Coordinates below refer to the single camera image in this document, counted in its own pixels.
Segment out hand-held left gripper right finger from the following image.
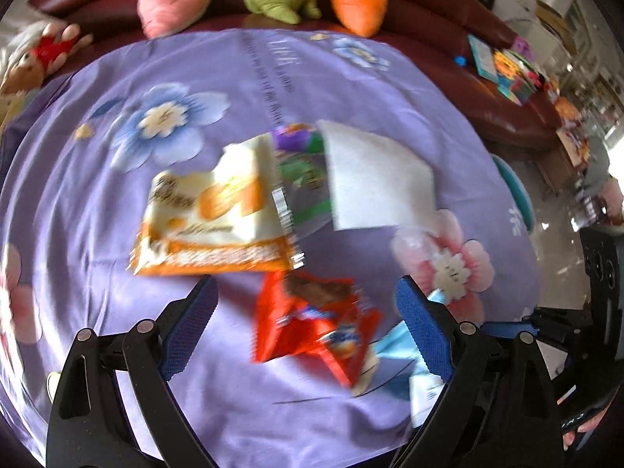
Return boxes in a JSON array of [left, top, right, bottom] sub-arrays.
[[390, 275, 566, 468]]

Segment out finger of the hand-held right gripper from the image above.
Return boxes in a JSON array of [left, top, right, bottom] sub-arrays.
[[480, 305, 593, 349]]

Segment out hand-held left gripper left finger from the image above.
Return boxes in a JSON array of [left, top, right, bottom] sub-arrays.
[[46, 274, 220, 468]]

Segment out red snack wrapper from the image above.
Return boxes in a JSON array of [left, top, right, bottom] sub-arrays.
[[251, 270, 381, 391]]

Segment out teal waste bin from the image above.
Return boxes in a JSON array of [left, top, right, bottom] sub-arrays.
[[492, 153, 534, 232]]

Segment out purple egg toy with dog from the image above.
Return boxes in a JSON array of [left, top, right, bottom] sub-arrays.
[[273, 124, 323, 154]]

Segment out person's right hand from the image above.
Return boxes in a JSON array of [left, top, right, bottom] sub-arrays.
[[563, 407, 603, 452]]

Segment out light blue and white wrapper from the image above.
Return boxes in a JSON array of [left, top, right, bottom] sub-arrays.
[[351, 322, 449, 430]]

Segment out orange and white snack packet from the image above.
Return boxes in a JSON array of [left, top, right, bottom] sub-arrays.
[[129, 136, 303, 274]]

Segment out purple floral tablecloth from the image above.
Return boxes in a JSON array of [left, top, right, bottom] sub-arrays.
[[0, 27, 544, 468]]

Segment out wooden side table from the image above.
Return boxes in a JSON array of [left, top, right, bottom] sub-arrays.
[[541, 127, 593, 196]]

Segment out white square sheet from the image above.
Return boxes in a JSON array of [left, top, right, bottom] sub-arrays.
[[317, 119, 437, 232]]

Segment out children's picture book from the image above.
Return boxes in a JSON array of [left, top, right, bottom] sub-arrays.
[[468, 34, 500, 81]]

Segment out dark red leather sofa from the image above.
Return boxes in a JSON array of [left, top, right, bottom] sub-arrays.
[[27, 0, 561, 149]]

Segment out teddy bear in red shirt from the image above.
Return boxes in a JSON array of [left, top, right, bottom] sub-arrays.
[[0, 22, 93, 98]]

